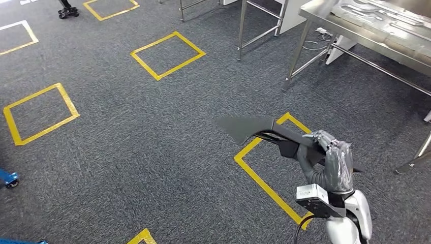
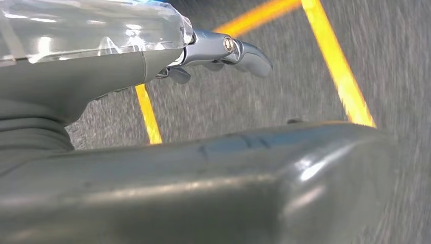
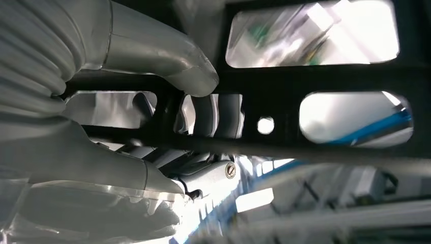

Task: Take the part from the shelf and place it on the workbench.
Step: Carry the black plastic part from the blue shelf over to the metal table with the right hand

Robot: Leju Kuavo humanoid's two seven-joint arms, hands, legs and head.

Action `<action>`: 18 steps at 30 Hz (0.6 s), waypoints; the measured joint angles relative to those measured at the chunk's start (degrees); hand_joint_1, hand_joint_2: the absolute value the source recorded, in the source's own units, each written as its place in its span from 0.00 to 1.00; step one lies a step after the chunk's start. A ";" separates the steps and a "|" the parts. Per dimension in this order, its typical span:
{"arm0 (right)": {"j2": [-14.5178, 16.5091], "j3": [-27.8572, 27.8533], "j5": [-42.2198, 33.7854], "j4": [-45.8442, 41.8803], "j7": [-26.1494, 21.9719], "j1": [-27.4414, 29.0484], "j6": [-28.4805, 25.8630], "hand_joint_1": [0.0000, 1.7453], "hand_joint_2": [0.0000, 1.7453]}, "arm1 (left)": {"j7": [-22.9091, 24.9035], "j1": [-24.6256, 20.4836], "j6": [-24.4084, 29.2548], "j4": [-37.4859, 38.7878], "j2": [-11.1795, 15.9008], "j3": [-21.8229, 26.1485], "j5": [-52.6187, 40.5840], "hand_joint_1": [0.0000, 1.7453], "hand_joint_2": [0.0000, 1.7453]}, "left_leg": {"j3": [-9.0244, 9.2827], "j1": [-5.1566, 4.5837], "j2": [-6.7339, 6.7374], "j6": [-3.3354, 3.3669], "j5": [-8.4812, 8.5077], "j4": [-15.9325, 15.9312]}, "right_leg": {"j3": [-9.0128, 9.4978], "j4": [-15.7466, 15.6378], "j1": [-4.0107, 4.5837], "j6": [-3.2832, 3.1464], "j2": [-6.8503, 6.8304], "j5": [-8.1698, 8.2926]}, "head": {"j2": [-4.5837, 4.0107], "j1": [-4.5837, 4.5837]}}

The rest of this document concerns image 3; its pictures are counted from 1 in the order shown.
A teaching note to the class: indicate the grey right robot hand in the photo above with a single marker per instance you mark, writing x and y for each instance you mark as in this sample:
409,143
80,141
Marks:
84,161

